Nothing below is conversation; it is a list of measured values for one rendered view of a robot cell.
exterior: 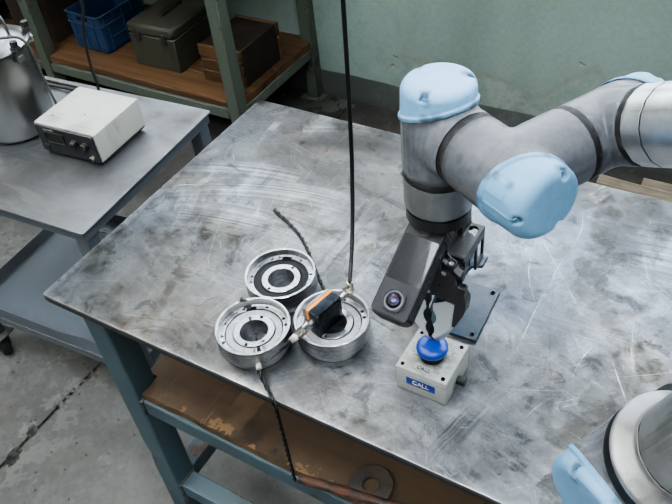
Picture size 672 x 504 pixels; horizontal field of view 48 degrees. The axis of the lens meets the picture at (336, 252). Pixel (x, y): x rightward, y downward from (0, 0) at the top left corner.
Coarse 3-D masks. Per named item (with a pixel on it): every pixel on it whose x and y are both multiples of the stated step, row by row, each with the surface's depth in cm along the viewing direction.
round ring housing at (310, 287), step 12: (264, 252) 114; (276, 252) 114; (288, 252) 114; (300, 252) 113; (252, 264) 113; (264, 264) 114; (312, 264) 111; (264, 276) 112; (276, 276) 114; (288, 276) 114; (312, 276) 109; (252, 288) 110; (276, 288) 110; (288, 288) 110; (312, 288) 109; (276, 300) 107; (288, 300) 107; (300, 300) 108; (288, 312) 110
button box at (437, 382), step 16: (416, 336) 99; (416, 352) 97; (448, 352) 96; (464, 352) 96; (400, 368) 96; (416, 368) 95; (432, 368) 95; (448, 368) 94; (464, 368) 98; (400, 384) 98; (416, 384) 96; (432, 384) 94; (448, 384) 94; (464, 384) 96; (432, 400) 96; (448, 400) 96
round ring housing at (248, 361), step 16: (240, 304) 107; (256, 304) 108; (272, 304) 107; (224, 320) 106; (256, 320) 106; (288, 320) 103; (224, 336) 104; (240, 336) 104; (272, 336) 103; (288, 336) 103; (224, 352) 102; (256, 352) 100; (272, 352) 101
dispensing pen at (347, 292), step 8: (344, 288) 105; (352, 288) 105; (328, 296) 102; (336, 296) 102; (344, 296) 104; (320, 304) 101; (328, 304) 101; (336, 304) 102; (312, 312) 100; (320, 312) 100; (328, 312) 101; (336, 312) 103; (312, 320) 101; (320, 320) 100; (328, 320) 102; (336, 320) 103; (304, 328) 100; (312, 328) 101; (320, 328) 101; (328, 328) 103; (296, 336) 100; (320, 336) 102; (288, 344) 99
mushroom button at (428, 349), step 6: (426, 336) 96; (420, 342) 95; (426, 342) 95; (432, 342) 95; (438, 342) 95; (444, 342) 95; (420, 348) 94; (426, 348) 94; (432, 348) 94; (438, 348) 94; (444, 348) 94; (420, 354) 94; (426, 354) 94; (432, 354) 94; (438, 354) 94; (444, 354) 94; (432, 360) 94
